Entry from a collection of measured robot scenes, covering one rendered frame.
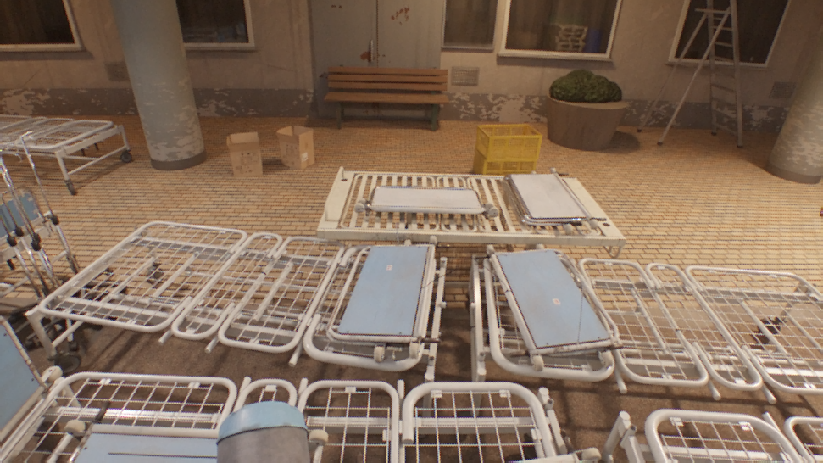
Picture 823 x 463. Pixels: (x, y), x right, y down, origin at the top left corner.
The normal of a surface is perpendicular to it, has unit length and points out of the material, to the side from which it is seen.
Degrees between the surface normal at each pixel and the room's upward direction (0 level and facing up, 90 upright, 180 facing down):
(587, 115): 101
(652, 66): 90
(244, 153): 91
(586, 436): 0
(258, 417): 2
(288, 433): 39
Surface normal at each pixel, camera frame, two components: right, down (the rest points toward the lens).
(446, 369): 0.03, -0.88
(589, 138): -0.10, 0.63
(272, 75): 0.02, 0.47
